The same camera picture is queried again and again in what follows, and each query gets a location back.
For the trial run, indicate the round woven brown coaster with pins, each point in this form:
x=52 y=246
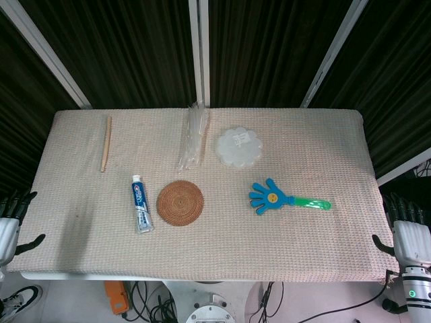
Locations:
x=180 y=203

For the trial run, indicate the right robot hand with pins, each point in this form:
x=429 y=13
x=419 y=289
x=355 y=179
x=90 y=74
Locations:
x=412 y=242

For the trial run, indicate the blue hand-shaped clapper toy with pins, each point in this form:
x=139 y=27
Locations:
x=269 y=196

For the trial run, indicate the beige waffle-weave tablecloth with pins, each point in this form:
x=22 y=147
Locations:
x=235 y=242

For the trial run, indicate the blue white toothpaste tube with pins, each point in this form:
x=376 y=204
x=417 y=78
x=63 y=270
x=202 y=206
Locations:
x=139 y=202

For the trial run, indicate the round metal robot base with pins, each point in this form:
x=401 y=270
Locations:
x=210 y=311

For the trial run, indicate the white frame crossbar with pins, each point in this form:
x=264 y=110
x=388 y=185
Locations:
x=404 y=171

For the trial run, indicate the orange plastic power strip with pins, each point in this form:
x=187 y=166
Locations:
x=116 y=297

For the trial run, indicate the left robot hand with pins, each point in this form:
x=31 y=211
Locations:
x=7 y=235

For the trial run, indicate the white frame post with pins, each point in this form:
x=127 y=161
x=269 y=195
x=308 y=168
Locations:
x=43 y=47
x=336 y=50
x=199 y=50

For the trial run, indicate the black pleated curtain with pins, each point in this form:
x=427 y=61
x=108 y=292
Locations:
x=134 y=50

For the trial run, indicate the clear plastic straw bundle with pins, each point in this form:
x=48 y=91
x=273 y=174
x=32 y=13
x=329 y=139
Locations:
x=194 y=138

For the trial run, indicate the light wooden stick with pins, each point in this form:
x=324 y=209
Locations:
x=106 y=144

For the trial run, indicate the black white sneaker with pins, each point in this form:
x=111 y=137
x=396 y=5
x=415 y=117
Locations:
x=20 y=301

